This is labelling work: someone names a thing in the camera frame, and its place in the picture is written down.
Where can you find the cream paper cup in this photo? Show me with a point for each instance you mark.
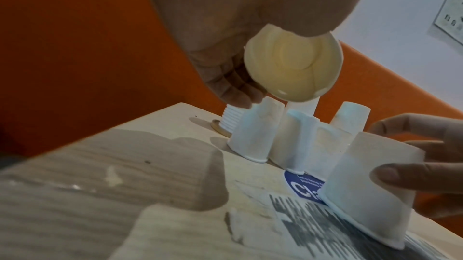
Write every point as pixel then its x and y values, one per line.
pixel 294 61

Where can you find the person's right hand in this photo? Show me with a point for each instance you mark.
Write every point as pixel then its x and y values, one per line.
pixel 441 173

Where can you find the printed newspaper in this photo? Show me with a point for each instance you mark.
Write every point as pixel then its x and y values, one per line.
pixel 289 216

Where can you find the person's left hand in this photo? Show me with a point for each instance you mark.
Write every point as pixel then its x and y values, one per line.
pixel 217 10

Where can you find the stack of white ribbed cups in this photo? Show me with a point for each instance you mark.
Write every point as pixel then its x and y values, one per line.
pixel 231 117

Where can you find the brown round disc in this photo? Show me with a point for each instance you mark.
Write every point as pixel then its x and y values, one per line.
pixel 218 127

